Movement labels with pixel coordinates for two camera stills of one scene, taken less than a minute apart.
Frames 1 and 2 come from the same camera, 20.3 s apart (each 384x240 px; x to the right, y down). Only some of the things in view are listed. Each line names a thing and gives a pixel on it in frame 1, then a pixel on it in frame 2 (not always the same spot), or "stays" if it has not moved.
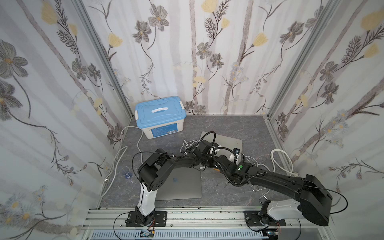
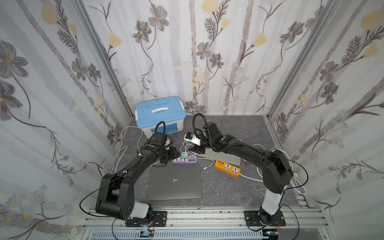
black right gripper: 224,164 → 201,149
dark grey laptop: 184,182 stays
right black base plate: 253,219 stays
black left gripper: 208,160 → 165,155
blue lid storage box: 160,117 stays
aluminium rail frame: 196,223 stays
